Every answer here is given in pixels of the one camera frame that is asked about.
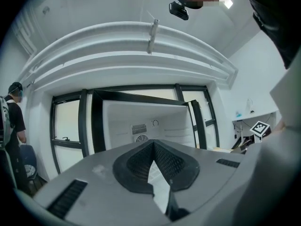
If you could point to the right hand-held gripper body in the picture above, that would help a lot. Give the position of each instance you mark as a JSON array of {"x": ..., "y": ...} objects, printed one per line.
[{"x": 259, "y": 129}]

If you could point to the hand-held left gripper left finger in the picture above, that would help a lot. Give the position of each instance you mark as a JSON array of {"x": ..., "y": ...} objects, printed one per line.
[{"x": 134, "y": 168}]

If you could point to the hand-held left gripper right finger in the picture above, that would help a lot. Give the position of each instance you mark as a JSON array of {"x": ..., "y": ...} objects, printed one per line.
[{"x": 174, "y": 168}]

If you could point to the black mini fridge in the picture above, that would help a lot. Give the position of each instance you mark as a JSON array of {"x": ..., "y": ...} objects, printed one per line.
[{"x": 131, "y": 114}]

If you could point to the small teal object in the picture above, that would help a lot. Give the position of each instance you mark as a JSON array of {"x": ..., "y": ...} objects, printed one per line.
[{"x": 239, "y": 114}]

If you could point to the black framed window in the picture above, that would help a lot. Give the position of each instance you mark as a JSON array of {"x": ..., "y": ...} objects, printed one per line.
[
  {"x": 68, "y": 116},
  {"x": 195, "y": 95}
]

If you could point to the patterned fabric bag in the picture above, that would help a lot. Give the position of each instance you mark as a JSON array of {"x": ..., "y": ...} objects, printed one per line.
[{"x": 30, "y": 169}]

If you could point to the person's black clothing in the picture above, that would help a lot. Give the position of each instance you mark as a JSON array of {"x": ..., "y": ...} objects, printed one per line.
[{"x": 277, "y": 20}]

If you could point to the ceiling light panel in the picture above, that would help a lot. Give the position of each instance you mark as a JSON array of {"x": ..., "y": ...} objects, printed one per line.
[{"x": 227, "y": 2}]

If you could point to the white backpack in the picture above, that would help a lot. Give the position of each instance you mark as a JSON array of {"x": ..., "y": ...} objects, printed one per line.
[{"x": 4, "y": 119}]

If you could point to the white ceiling duct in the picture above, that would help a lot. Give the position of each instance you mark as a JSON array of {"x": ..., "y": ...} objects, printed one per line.
[{"x": 131, "y": 55}]

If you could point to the white pipe bracket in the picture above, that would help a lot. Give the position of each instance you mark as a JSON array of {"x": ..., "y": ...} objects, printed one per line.
[{"x": 152, "y": 36}]

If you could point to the black head camera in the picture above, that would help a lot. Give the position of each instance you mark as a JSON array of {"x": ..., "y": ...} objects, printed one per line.
[{"x": 178, "y": 10}]

